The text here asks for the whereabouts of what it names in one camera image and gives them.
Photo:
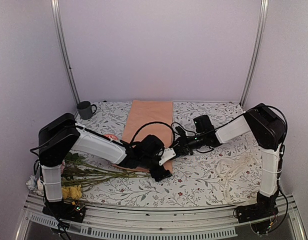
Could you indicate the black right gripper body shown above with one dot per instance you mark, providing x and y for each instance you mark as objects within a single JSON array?
[{"x": 188, "y": 146}]

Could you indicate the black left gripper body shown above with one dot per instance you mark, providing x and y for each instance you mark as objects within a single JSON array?
[{"x": 158, "y": 175}]

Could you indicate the beige wrapping paper sheet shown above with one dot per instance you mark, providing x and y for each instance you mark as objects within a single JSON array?
[{"x": 143, "y": 112}]

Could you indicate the pale pink white flower stem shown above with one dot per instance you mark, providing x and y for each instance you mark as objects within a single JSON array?
[{"x": 47, "y": 181}]

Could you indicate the yellow fake flower stem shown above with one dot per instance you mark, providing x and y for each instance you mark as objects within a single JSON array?
[{"x": 73, "y": 186}]

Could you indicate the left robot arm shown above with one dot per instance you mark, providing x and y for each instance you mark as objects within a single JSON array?
[{"x": 64, "y": 134}]

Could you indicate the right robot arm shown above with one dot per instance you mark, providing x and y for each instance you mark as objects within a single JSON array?
[{"x": 194, "y": 182}]

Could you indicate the right arm base board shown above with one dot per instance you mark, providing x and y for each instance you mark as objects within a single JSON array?
[{"x": 265, "y": 217}]

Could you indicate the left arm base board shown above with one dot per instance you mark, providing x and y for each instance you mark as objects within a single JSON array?
[{"x": 74, "y": 212}]

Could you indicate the red white patterned dish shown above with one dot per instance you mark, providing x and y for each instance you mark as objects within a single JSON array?
[{"x": 112, "y": 137}]

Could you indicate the white lace ribbon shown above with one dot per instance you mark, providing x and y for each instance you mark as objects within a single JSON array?
[{"x": 239, "y": 171}]

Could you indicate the dark grey mug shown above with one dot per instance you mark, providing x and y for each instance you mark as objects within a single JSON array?
[{"x": 86, "y": 110}]

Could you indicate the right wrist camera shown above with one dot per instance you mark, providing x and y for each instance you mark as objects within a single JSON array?
[{"x": 180, "y": 131}]

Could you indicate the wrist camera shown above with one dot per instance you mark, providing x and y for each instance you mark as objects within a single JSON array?
[
  {"x": 180, "y": 131},
  {"x": 168, "y": 154}
]

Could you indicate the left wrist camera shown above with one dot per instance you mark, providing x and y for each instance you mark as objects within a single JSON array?
[{"x": 168, "y": 154}]

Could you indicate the right aluminium frame post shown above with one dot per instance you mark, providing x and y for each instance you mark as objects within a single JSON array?
[{"x": 264, "y": 5}]

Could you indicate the aluminium frame post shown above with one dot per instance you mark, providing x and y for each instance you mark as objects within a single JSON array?
[
  {"x": 264, "y": 5},
  {"x": 55, "y": 7}
]

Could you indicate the left aluminium frame post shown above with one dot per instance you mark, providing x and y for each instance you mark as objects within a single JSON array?
[{"x": 55, "y": 7}]

